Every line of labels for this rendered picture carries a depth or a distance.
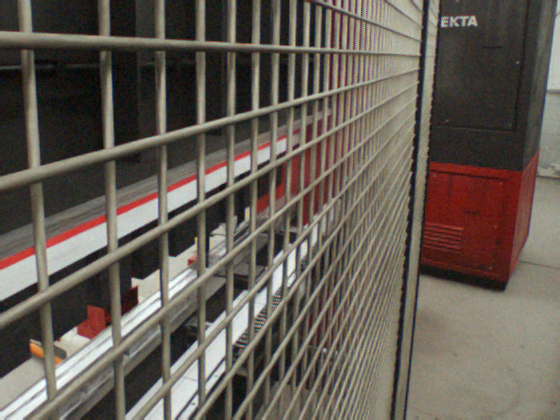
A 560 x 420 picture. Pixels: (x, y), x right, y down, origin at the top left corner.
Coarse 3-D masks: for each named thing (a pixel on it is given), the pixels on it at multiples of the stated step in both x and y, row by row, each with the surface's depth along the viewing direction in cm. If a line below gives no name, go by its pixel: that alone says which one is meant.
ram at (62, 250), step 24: (264, 144) 244; (216, 168) 197; (240, 168) 219; (168, 192) 165; (192, 192) 180; (120, 216) 142; (144, 216) 153; (48, 240) 117; (72, 240) 125; (96, 240) 133; (0, 264) 105; (24, 264) 111; (48, 264) 118; (0, 288) 105
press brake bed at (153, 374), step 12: (276, 252) 269; (264, 264) 253; (216, 312) 204; (180, 348) 178; (156, 360) 164; (144, 372) 157; (156, 372) 164; (132, 384) 151; (144, 384) 158; (132, 396) 152; (108, 408) 141
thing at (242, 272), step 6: (246, 264) 186; (240, 270) 181; (246, 270) 181; (258, 270) 181; (264, 270) 183; (222, 276) 184; (234, 276) 179; (240, 276) 178; (246, 276) 177; (258, 276) 178; (234, 282) 178; (240, 282) 177; (246, 282) 176; (240, 288) 177; (246, 288) 176
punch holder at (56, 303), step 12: (72, 264) 125; (84, 264) 130; (60, 276) 122; (36, 288) 118; (72, 288) 126; (84, 288) 130; (60, 300) 123; (72, 300) 127; (84, 300) 131; (36, 312) 120; (60, 312) 123; (72, 312) 127; (84, 312) 131; (36, 324) 121; (60, 324) 123; (72, 324) 127; (36, 336) 122; (60, 336) 124
